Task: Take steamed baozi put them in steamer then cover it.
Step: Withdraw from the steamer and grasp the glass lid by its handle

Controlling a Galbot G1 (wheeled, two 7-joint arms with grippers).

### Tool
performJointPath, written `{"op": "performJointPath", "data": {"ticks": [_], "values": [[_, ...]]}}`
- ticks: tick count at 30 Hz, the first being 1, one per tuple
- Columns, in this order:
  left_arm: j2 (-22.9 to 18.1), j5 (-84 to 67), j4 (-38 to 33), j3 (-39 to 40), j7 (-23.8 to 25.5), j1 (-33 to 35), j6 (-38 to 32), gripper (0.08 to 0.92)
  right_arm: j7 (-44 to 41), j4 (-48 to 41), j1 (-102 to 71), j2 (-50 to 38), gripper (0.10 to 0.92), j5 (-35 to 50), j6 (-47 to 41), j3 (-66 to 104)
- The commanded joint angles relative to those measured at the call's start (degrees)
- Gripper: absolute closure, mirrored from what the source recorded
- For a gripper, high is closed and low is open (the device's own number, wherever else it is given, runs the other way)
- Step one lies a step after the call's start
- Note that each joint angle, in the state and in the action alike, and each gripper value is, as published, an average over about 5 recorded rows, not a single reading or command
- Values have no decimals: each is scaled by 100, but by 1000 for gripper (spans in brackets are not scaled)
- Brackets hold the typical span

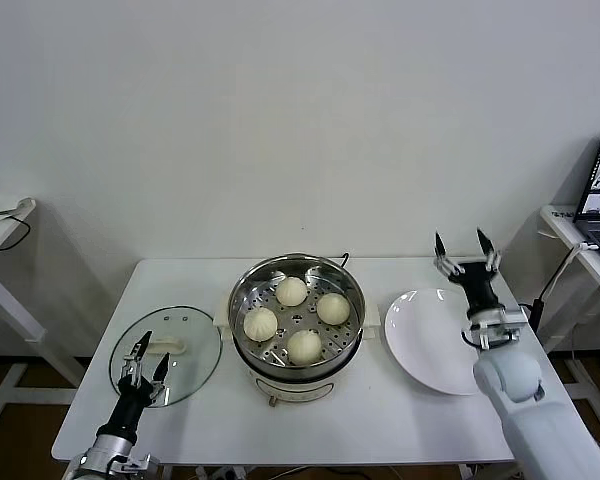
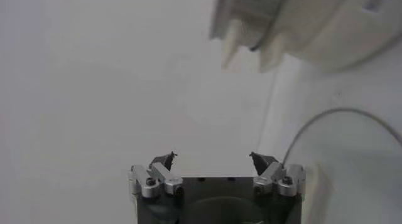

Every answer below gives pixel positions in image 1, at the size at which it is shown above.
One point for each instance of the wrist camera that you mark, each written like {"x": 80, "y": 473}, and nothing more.
{"x": 500, "y": 322}
{"x": 130, "y": 462}

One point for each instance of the white steamed baozi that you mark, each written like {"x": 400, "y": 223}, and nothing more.
{"x": 261, "y": 324}
{"x": 333, "y": 307}
{"x": 304, "y": 347}
{"x": 291, "y": 291}

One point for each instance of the white round plate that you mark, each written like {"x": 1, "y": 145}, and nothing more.
{"x": 420, "y": 340}

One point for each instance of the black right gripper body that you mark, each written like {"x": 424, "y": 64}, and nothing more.
{"x": 480, "y": 285}

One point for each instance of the cream electric cooker base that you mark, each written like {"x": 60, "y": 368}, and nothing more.
{"x": 300, "y": 387}

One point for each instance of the round glass lid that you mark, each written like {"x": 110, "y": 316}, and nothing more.
{"x": 200, "y": 345}

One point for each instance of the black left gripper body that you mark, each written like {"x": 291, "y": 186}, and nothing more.
{"x": 130, "y": 400}

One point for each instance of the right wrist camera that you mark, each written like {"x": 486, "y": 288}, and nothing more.
{"x": 500, "y": 322}

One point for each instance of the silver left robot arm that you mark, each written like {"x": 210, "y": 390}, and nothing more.
{"x": 100, "y": 450}

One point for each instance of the white side table with cloth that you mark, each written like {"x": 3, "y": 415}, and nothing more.
{"x": 0, "y": 235}

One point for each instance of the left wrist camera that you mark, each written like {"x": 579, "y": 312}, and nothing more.
{"x": 130, "y": 462}

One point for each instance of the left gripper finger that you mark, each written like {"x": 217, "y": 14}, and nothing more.
{"x": 162, "y": 367}
{"x": 142, "y": 345}

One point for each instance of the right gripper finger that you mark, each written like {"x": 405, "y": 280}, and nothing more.
{"x": 439, "y": 247}
{"x": 486, "y": 245}

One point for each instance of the stainless steel steamer basket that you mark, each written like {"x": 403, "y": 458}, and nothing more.
{"x": 352, "y": 300}

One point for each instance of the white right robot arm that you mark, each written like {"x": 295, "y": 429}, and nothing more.
{"x": 530, "y": 425}

